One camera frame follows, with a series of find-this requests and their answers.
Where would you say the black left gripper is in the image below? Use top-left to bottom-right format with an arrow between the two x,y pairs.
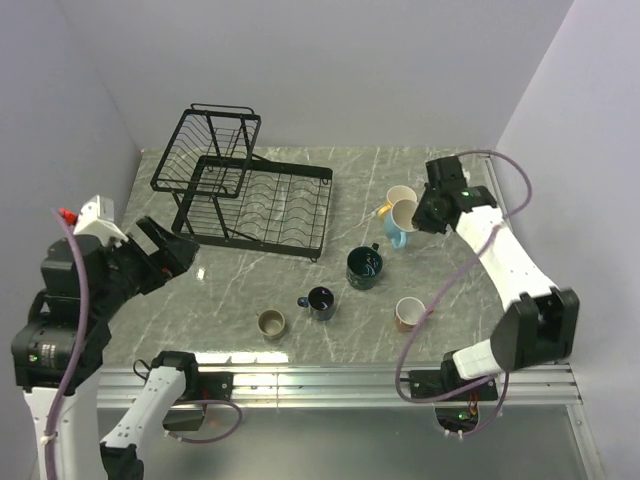
91,213 -> 200,317

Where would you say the yellow ceramic mug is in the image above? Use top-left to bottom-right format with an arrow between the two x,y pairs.
377,185 -> 418,220

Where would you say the light blue ceramic mug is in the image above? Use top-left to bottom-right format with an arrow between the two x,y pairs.
383,199 -> 418,249

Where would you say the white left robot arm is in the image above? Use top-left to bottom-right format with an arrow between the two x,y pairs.
11,216 -> 202,479

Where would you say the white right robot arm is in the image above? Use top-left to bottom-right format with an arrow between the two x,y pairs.
412,155 -> 580,400

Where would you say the dark green patterned mug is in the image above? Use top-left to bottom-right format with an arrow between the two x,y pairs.
346,243 -> 384,291

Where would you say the red orange mug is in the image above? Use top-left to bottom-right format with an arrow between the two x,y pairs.
394,297 -> 434,332

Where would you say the olive brown small cup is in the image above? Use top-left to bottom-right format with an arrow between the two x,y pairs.
257,309 -> 287,340

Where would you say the dark blue glossy mug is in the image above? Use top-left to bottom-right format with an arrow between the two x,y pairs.
297,286 -> 336,321

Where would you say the aluminium table edge rail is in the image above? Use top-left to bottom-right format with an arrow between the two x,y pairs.
480,154 -> 504,210

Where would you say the black wire dish rack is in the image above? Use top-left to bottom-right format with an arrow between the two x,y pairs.
150,103 -> 333,261

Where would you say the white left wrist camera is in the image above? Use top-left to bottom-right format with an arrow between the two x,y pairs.
58,195 -> 128,247

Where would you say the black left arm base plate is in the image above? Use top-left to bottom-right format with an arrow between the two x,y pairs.
196,372 -> 234,401

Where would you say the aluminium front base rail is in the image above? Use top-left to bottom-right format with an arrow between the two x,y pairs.
97,363 -> 584,411

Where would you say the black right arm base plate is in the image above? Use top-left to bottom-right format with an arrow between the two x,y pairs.
400,370 -> 499,402

